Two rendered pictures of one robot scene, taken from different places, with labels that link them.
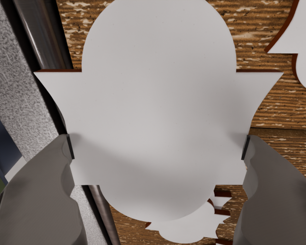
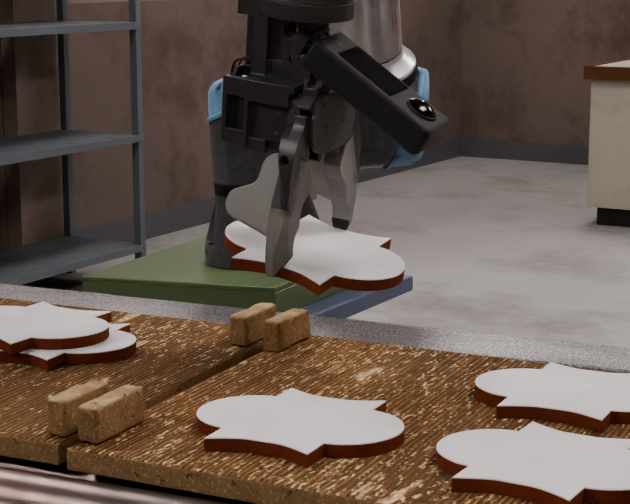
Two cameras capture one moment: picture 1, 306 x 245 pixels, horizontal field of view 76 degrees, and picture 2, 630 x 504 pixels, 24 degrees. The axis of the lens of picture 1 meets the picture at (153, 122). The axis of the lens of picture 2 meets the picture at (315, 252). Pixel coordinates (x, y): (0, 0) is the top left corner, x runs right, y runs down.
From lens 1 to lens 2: 1.11 m
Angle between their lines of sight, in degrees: 61
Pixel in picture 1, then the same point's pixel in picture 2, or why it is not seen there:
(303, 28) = (302, 397)
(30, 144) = not seen: hidden behind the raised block
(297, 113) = (177, 408)
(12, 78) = (384, 337)
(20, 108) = (345, 329)
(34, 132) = not seen: hidden behind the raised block
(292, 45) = (289, 394)
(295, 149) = not seen: hidden behind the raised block
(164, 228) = (29, 310)
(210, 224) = (0, 332)
